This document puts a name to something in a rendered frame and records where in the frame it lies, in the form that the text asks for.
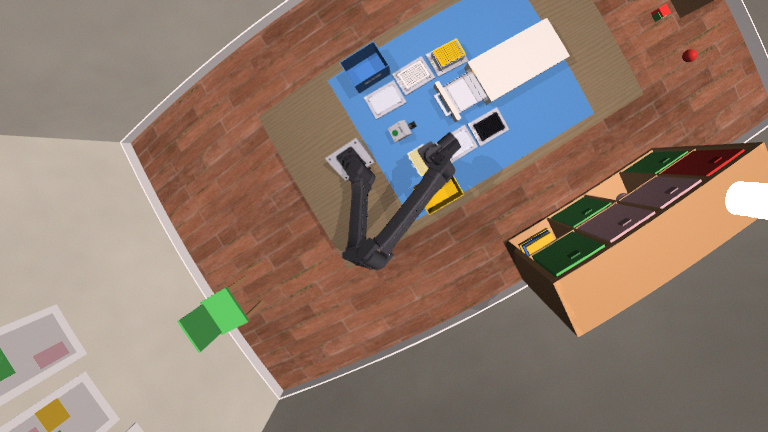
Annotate yellow open-top bin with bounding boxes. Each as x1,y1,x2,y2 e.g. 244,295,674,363
425,176,464,215

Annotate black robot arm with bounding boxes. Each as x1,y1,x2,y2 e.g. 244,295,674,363
336,132,461,270

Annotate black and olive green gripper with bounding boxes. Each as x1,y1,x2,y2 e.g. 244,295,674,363
417,141,434,167

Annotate blue open-top box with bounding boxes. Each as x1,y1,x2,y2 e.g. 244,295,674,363
340,41,390,94

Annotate blue bench mat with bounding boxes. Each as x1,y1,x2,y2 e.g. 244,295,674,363
328,0,594,205

